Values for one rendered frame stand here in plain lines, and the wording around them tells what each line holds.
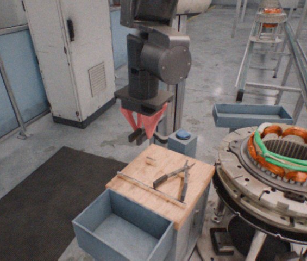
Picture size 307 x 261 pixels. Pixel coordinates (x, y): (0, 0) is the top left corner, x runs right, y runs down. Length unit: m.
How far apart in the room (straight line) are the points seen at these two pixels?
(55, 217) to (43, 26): 1.71
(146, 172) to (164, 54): 0.33
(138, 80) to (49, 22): 2.21
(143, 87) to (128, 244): 0.33
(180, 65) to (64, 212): 1.71
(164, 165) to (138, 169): 0.07
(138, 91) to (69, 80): 2.24
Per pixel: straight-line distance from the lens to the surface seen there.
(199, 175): 0.59
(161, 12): 0.42
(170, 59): 0.36
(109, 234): 0.58
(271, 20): 3.43
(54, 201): 2.07
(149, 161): 0.61
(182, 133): 0.78
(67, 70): 2.63
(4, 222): 2.09
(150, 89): 0.44
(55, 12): 2.53
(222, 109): 0.96
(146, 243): 0.56
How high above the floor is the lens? 1.46
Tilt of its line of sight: 33 degrees down
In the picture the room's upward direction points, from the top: straight up
